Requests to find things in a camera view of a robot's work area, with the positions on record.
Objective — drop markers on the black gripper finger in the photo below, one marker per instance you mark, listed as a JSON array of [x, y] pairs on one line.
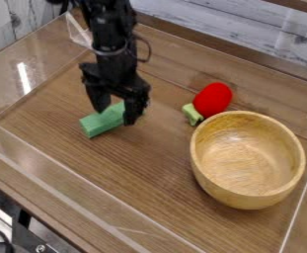
[[99, 97], [134, 106]]

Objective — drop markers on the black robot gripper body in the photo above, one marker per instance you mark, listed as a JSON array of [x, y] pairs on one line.
[[115, 71]]

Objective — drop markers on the green rectangular block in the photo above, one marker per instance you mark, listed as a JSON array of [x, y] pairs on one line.
[[98, 123]]

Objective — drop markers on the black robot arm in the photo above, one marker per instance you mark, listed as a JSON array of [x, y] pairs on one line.
[[111, 21]]

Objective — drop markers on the light wooden bowl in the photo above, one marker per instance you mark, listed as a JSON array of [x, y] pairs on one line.
[[247, 159]]

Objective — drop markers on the small green block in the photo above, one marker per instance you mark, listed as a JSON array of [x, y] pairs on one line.
[[194, 117]]

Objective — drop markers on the red plush ball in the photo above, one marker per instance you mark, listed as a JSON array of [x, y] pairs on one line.
[[213, 100]]

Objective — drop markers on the clear acrylic front barrier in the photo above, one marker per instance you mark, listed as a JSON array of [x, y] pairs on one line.
[[92, 219]]

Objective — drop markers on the black table leg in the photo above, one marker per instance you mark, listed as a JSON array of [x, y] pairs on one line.
[[22, 223]]

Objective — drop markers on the clear acrylic corner bracket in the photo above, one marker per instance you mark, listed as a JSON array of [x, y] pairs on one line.
[[79, 35]]

